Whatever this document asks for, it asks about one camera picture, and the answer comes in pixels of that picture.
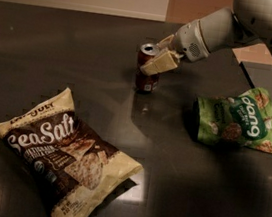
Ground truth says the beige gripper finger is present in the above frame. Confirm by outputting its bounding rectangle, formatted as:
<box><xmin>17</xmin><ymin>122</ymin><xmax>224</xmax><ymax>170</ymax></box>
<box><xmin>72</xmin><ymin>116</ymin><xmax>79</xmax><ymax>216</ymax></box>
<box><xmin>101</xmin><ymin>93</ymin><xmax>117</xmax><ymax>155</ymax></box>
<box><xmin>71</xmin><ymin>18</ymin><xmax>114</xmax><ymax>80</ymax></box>
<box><xmin>140</xmin><ymin>49</ymin><xmax>181</xmax><ymax>76</ymax></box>
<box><xmin>157</xmin><ymin>35</ymin><xmax>174</xmax><ymax>50</ymax></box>

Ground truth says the red coke can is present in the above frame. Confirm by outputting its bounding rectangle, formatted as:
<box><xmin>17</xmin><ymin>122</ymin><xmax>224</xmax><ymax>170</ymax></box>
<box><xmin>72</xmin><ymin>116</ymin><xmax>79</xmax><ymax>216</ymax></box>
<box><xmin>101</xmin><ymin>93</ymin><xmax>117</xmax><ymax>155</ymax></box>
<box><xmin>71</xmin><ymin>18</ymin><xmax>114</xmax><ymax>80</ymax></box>
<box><xmin>135</xmin><ymin>43</ymin><xmax>159</xmax><ymax>94</ymax></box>

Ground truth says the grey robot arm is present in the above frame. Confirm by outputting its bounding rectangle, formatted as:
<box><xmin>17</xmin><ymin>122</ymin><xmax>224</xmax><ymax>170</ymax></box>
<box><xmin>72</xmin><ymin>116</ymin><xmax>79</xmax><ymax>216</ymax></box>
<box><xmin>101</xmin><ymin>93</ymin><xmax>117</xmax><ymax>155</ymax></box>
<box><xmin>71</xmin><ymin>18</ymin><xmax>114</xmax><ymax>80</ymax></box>
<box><xmin>132</xmin><ymin>0</ymin><xmax>272</xmax><ymax>217</ymax></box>

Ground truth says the green rice chips bag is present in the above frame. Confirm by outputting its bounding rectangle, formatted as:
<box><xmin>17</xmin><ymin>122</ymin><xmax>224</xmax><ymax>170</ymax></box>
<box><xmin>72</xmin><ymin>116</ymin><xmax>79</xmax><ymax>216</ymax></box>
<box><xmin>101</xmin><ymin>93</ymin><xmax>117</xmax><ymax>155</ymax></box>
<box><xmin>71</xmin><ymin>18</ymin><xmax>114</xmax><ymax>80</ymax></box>
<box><xmin>193</xmin><ymin>87</ymin><xmax>272</xmax><ymax>154</ymax></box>

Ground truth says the sea salt chips bag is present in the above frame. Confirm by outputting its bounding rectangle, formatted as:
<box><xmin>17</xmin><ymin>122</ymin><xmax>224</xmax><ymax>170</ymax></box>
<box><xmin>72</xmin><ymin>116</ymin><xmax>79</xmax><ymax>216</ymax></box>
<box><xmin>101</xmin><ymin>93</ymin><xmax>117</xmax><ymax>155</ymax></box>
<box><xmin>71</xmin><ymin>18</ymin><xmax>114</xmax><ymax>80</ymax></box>
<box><xmin>0</xmin><ymin>89</ymin><xmax>143</xmax><ymax>217</ymax></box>

